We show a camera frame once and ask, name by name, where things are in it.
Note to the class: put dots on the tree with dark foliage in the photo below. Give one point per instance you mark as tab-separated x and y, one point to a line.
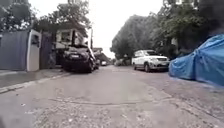
33	15

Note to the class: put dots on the white SUV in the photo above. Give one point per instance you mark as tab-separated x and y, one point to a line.
150	60

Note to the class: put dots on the distant white car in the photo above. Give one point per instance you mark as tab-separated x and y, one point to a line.
104	63

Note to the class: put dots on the two-storey building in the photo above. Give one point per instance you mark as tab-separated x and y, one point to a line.
68	35

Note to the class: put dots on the black car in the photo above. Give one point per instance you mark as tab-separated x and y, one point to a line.
77	58

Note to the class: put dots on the grey concrete road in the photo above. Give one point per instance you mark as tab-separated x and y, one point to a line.
110	90

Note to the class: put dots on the concrete sidewalk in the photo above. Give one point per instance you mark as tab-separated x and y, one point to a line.
20	77

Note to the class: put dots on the grey metal gate wall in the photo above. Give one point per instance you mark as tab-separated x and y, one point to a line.
16	50

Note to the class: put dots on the utility pole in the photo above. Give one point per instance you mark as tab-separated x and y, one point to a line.
91	38

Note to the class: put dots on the blue tarpaulin cover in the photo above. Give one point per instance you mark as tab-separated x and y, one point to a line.
203	61

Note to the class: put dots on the row of trees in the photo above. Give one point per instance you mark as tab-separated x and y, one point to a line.
173	26

